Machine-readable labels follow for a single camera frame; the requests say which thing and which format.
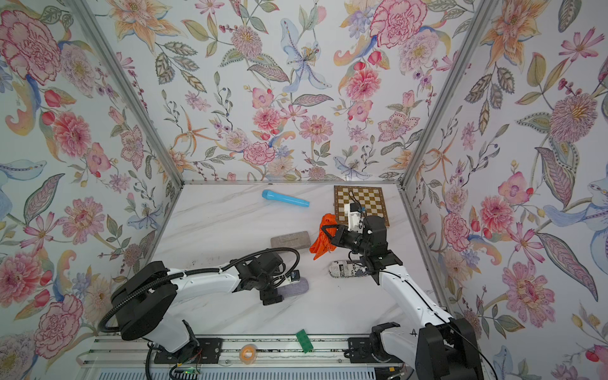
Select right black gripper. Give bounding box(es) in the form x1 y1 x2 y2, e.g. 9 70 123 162
325 225 374 260

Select orange fluffy cloth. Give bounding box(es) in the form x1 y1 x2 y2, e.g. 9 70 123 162
309 214 337 261

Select purple eyeglass case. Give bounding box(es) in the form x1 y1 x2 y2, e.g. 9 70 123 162
277 278 310 299

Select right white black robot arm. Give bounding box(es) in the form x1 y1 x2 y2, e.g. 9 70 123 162
321 215 484 379

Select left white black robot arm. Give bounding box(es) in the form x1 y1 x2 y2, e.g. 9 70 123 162
98 248 300 364

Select grey beige eyeglass case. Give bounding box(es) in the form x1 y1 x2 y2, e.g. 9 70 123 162
270 231 312 250

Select blue cylindrical case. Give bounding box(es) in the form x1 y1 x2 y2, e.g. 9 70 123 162
262 190 310 207

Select wooden chessboard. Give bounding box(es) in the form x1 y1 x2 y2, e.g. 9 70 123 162
333 185 390 227

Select green plastic block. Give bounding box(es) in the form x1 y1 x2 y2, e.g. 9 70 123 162
295 329 314 353

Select orange tape roll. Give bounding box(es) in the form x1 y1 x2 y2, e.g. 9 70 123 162
239 345 257 365

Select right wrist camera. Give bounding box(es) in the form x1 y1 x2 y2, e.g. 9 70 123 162
345 202 364 233

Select black corrugated cable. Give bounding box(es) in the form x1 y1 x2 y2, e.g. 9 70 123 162
98 246 301 333

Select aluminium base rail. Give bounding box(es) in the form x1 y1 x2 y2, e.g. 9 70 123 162
77 334 401 368

